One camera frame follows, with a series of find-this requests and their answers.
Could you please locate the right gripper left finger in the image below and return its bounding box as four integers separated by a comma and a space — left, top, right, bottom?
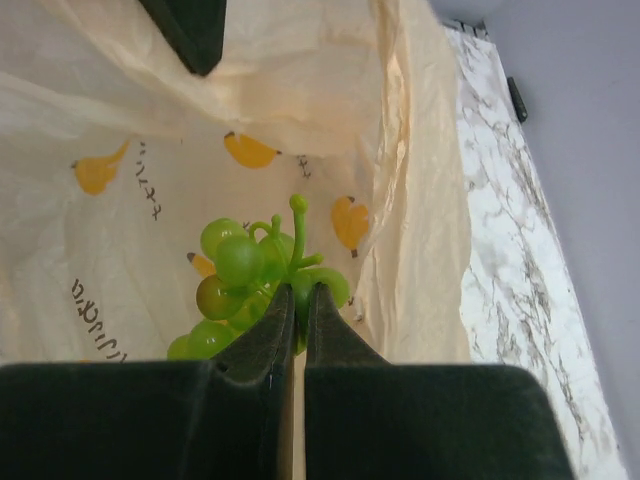
1, 285, 295, 479

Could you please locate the orange banana-print plastic bag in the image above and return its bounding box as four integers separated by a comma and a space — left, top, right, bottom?
1, 1, 470, 363

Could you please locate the small black wall object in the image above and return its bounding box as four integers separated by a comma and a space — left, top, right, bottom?
507, 76, 528, 124

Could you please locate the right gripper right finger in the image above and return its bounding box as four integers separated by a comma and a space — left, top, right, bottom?
304, 285, 574, 479

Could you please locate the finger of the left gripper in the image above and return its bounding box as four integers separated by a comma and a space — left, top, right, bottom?
139, 0, 226, 76

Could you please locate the green grape bunch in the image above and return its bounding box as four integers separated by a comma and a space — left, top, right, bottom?
167, 194, 350, 360

